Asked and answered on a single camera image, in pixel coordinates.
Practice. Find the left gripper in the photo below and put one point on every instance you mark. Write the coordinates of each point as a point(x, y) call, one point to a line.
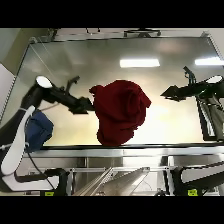
point(81, 105)

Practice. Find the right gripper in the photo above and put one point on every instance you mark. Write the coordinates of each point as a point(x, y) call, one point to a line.
point(185, 92)

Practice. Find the red garment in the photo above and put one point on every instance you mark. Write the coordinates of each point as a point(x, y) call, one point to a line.
point(120, 113)

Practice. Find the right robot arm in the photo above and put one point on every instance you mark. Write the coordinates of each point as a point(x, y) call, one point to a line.
point(210, 116)

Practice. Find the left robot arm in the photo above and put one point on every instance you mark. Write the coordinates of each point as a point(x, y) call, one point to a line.
point(15, 146)

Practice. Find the blue garment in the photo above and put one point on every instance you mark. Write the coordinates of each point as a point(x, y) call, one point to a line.
point(38, 130)

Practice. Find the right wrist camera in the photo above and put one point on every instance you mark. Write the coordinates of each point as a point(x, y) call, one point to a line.
point(190, 76)

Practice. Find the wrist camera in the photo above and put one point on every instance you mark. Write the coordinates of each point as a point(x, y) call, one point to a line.
point(72, 82)
point(190, 76)

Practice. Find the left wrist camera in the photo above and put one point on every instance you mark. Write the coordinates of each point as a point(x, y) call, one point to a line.
point(72, 82)

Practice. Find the silver frame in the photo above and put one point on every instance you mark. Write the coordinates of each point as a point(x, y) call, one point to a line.
point(100, 152)

